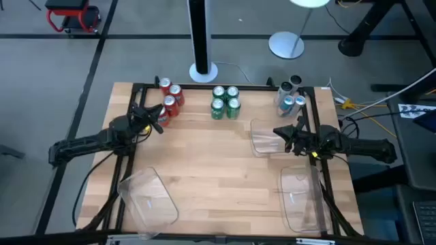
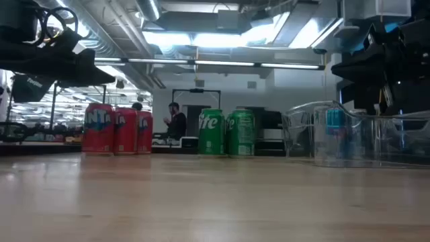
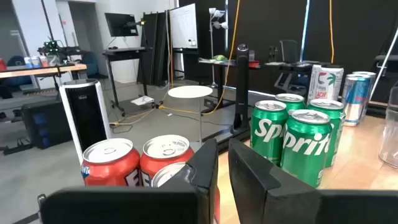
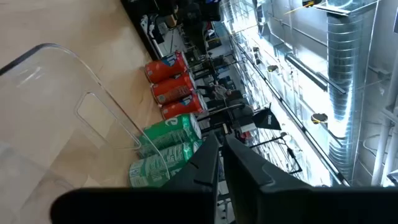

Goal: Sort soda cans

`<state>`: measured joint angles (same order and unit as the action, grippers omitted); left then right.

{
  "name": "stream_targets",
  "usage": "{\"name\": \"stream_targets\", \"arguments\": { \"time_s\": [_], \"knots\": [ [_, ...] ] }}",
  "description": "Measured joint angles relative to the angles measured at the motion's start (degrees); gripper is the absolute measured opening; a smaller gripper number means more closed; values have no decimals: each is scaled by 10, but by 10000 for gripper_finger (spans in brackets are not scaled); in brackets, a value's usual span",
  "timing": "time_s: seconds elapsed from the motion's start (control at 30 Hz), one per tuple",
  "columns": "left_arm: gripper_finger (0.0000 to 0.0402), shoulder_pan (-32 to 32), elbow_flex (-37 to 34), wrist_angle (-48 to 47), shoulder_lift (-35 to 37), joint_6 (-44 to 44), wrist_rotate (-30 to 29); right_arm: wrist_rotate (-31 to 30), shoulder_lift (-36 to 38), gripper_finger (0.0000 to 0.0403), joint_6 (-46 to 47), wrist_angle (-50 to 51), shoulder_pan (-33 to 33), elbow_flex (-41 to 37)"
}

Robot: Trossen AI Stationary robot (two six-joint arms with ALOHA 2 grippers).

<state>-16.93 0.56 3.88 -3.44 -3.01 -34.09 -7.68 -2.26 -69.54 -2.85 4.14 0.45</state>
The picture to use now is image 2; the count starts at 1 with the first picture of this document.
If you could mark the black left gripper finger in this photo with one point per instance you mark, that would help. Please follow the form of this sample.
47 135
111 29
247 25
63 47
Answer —
84 72

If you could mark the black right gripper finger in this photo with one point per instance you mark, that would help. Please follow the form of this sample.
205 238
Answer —
366 67

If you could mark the orange Fanta soda can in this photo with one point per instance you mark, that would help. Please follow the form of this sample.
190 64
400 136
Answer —
99 134
145 134
127 134

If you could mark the green Sprite soda can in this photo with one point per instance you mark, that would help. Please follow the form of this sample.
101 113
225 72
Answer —
211 138
242 134

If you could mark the black photo softbox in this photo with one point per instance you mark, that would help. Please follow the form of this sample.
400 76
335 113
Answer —
30 88

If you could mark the black light stand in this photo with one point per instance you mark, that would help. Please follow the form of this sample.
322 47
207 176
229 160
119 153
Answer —
53 107

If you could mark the person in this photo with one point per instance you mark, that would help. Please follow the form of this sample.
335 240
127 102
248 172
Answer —
137 106
177 126

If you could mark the clear plastic bin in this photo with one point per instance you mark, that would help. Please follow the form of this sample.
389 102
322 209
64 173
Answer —
386 144

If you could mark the black equipment cabinet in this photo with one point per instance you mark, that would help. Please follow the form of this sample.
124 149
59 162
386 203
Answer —
272 121

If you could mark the white background table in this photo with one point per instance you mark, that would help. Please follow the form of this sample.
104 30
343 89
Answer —
168 142

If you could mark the bright ceiling light panel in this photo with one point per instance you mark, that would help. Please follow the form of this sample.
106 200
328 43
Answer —
215 39

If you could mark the long ceiling tube light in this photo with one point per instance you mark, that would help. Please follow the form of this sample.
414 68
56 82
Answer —
221 63

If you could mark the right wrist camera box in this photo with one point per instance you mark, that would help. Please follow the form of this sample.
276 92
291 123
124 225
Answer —
374 37

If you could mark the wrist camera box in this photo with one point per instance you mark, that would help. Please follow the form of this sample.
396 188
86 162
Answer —
374 37
16 20

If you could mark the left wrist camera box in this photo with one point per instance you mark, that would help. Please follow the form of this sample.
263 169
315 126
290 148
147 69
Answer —
16 20

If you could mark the silver ceiling air duct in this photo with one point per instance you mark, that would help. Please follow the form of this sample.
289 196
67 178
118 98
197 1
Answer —
149 8

